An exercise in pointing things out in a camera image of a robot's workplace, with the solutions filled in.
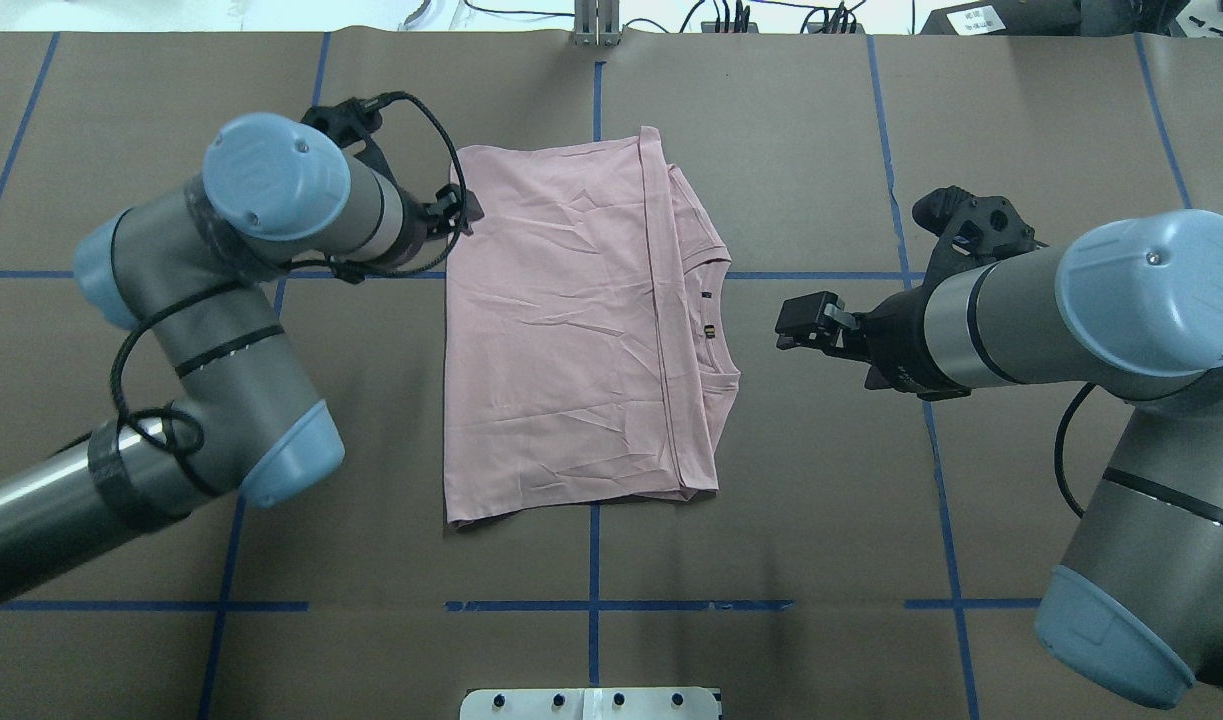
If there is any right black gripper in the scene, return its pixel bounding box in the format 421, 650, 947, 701
775, 290, 971, 402

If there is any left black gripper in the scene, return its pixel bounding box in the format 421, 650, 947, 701
395, 183, 484, 266

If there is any pink Snoopy t-shirt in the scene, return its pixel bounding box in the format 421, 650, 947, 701
443, 126, 742, 527

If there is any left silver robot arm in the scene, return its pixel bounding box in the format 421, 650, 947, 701
0, 100, 483, 606

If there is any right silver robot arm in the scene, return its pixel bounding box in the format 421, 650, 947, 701
775, 197, 1223, 708

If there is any black device top right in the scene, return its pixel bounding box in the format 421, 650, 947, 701
916, 1, 1190, 37

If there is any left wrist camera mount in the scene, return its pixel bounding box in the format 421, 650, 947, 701
298, 97, 396, 185

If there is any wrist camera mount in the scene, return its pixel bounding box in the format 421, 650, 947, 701
911, 186, 1046, 293
298, 97, 396, 185

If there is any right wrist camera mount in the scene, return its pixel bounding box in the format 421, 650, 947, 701
911, 186, 1046, 293

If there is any aluminium frame post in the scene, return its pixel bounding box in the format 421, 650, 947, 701
571, 0, 623, 46

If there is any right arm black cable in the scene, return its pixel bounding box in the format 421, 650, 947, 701
1055, 381, 1102, 520

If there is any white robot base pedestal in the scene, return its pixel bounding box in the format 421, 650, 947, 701
457, 685, 724, 719

